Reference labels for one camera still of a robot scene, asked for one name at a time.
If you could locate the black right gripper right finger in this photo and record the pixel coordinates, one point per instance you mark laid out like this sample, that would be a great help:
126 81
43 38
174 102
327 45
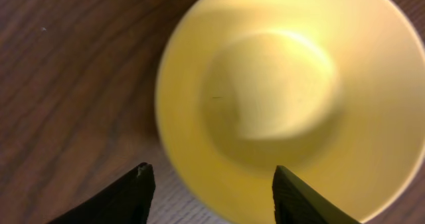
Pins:
295 202

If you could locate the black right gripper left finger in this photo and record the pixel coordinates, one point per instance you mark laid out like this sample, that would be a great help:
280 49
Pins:
127 201

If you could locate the yellow small bowl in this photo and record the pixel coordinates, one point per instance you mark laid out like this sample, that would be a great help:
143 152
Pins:
333 90

